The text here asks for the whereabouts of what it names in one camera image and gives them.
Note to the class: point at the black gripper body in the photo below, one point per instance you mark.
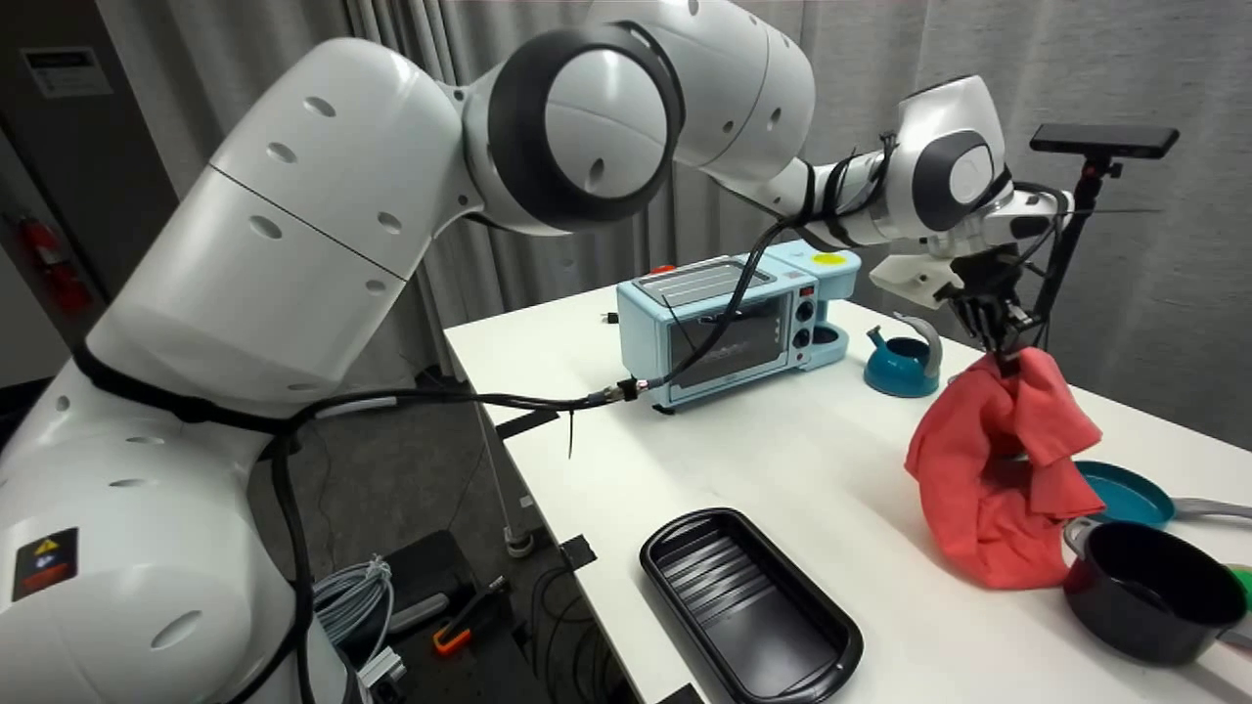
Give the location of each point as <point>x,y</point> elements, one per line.
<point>989,279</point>

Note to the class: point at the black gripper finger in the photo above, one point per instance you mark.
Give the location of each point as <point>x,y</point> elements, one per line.
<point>984,337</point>
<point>1016,333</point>

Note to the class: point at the orange cloth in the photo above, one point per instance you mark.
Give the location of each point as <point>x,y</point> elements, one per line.
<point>999,481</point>

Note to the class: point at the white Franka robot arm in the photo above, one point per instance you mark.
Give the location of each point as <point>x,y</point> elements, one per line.
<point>327,197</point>

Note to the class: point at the teal toy kettle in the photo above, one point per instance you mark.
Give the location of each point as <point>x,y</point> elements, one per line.
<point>902,369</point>

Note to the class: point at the grey curtain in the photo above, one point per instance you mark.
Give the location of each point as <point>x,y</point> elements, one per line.
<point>1148,260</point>

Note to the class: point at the light blue toaster oven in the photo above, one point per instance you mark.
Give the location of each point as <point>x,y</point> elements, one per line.
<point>767,299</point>

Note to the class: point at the black toy pot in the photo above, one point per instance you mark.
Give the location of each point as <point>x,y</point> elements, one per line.
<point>1148,592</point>

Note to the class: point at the black grill tray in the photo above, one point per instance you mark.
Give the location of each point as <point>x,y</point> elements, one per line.
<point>748,610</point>

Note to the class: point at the small black tape square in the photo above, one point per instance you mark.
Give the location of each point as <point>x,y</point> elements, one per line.
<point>578,552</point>

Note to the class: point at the long black tape strip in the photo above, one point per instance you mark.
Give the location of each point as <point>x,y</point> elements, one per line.
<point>527,425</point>

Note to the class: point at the grey metal cabinet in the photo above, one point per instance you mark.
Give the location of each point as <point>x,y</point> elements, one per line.
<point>64,144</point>

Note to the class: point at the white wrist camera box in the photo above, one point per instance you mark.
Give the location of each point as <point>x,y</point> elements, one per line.
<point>915,277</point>

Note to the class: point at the black camera stand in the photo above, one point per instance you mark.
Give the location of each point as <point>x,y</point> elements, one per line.
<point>1101,140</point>

